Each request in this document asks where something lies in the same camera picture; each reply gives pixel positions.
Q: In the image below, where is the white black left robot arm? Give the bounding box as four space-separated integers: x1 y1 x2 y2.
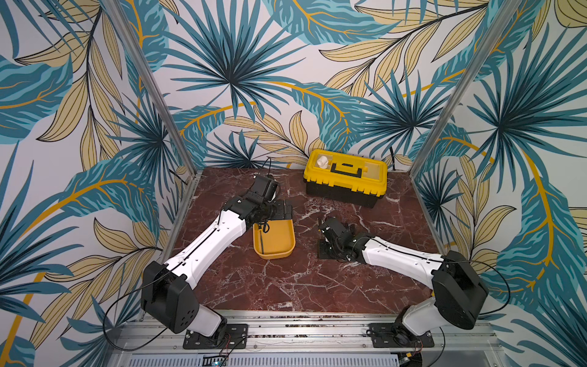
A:
141 197 293 339

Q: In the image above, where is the aluminium right frame post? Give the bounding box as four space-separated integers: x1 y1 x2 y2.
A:
410 0 522 179

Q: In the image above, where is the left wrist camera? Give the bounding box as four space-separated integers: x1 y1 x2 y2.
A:
247 175 279 203

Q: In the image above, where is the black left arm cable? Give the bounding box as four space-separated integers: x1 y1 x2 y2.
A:
102 274 171 340

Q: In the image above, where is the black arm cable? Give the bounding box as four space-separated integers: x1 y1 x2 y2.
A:
458 256 512 317
102 274 171 340

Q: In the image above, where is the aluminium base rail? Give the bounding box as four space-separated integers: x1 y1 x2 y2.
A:
106 310 508 366

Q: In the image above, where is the yellow plastic storage tray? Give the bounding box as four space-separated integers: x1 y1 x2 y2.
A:
253 220 296 260

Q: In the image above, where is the yellow black toolbox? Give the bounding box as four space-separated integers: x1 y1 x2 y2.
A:
304 149 388 209

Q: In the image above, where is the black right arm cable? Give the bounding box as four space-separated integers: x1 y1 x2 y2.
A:
458 256 512 317

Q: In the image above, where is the aluminium corner frame post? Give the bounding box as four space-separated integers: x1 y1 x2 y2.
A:
102 0 197 177

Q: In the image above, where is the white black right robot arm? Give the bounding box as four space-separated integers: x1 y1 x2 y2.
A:
319 217 489 337

